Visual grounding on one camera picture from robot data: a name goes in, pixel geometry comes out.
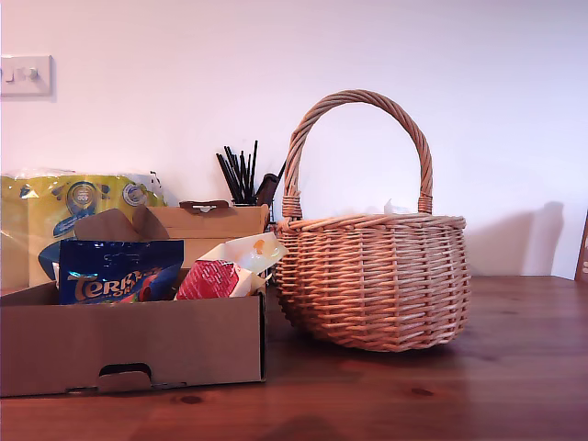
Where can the red and cream egg bag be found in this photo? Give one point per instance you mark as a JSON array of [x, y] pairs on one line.
[[211, 280]]

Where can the blue Terry's egg bag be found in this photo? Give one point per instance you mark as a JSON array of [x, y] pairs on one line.
[[115, 275]]

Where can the brown cardboard box with lid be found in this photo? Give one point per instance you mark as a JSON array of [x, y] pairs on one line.
[[138, 340]]

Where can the thin black stick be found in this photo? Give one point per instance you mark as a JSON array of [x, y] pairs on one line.
[[226, 177], [233, 172], [254, 170]]

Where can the yellow kitchen towel pack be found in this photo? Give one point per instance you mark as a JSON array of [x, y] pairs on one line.
[[41, 216]]

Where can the white wall light switch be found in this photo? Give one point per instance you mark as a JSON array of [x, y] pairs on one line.
[[25, 75]]

